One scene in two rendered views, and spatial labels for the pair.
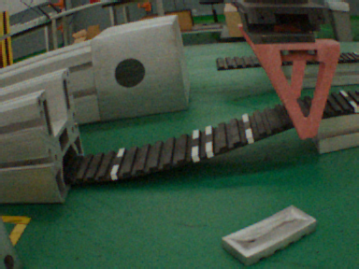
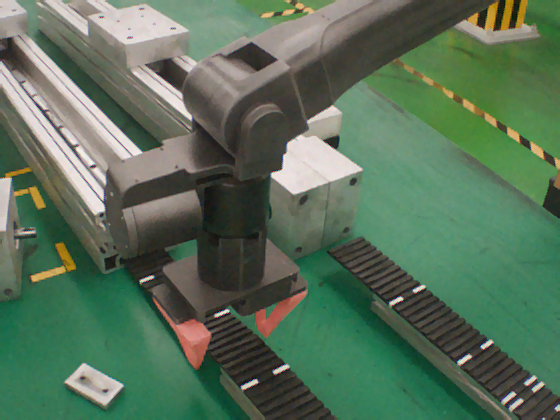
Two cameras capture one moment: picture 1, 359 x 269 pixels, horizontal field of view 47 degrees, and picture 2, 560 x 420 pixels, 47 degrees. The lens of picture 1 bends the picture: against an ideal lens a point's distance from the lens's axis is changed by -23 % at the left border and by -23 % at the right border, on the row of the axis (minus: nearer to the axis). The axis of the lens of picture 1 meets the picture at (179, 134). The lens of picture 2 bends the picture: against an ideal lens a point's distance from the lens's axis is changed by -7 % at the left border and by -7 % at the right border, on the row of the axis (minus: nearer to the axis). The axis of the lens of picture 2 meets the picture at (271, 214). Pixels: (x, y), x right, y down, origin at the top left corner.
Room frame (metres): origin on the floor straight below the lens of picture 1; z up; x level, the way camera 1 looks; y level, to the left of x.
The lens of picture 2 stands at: (0.06, -0.44, 1.28)
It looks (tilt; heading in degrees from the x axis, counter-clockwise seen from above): 36 degrees down; 47
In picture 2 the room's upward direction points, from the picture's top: 4 degrees clockwise
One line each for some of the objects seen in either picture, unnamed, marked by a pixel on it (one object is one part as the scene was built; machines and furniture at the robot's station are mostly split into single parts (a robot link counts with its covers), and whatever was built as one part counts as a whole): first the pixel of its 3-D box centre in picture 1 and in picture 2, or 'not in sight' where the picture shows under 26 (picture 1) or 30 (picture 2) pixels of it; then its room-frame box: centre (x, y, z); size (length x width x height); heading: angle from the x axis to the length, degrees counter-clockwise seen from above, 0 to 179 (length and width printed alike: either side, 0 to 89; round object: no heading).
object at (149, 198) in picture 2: not in sight; (187, 169); (0.30, -0.09, 1.02); 0.12 x 0.09 x 0.12; 169
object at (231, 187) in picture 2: not in sight; (226, 192); (0.34, -0.09, 0.98); 0.07 x 0.06 x 0.07; 169
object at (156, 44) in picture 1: (142, 60); (309, 194); (0.56, 0.03, 0.83); 0.12 x 0.09 x 0.10; 174
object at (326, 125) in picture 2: not in sight; (298, 125); (0.68, 0.18, 0.81); 0.10 x 0.08 x 0.06; 174
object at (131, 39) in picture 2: not in sight; (136, 41); (0.59, 0.47, 0.87); 0.16 x 0.11 x 0.07; 84
